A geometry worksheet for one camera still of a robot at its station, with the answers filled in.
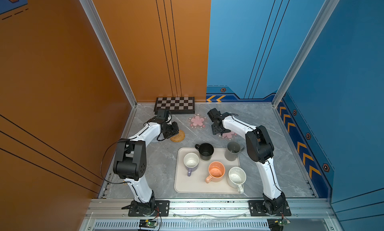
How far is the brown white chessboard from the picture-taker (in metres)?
1.14

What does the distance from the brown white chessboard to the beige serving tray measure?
1.13ft

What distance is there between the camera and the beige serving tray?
78 centimetres
